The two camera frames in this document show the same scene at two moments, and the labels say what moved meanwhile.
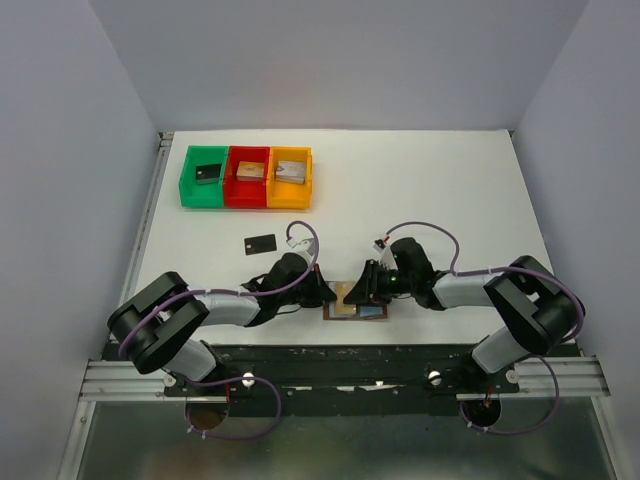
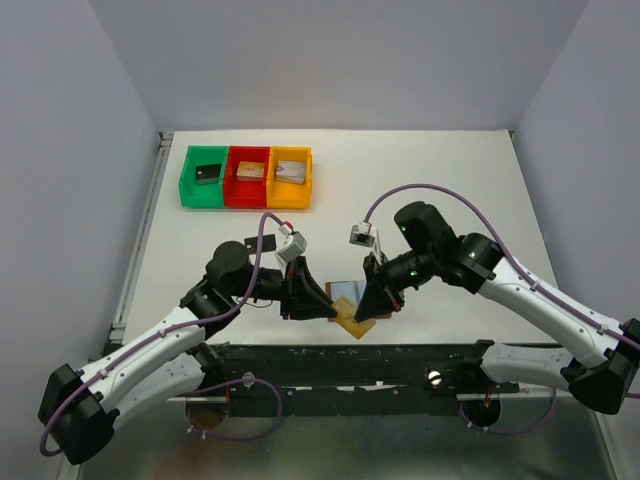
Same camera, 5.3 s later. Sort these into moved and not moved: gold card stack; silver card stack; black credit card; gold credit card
Moved: gold credit card
Not moved: black credit card; silver card stack; gold card stack
